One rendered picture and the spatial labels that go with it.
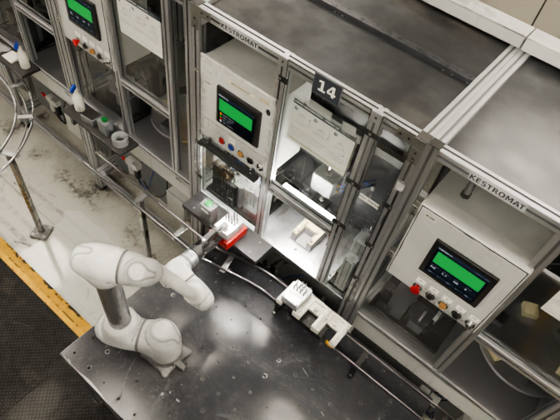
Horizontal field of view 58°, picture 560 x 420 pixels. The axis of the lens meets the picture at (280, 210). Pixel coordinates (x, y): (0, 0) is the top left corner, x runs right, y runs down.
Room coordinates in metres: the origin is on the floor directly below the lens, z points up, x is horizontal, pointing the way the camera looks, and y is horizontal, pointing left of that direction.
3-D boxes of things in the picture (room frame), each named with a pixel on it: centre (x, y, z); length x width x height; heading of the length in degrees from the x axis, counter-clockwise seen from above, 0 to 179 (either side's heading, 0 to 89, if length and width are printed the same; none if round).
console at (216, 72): (1.79, 0.21, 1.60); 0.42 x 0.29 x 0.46; 59
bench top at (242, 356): (0.91, -0.01, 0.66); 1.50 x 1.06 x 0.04; 59
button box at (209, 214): (1.64, 0.37, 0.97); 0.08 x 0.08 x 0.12; 59
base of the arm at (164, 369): (0.93, 0.40, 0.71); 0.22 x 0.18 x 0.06; 59
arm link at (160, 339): (0.94, 0.43, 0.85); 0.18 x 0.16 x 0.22; 87
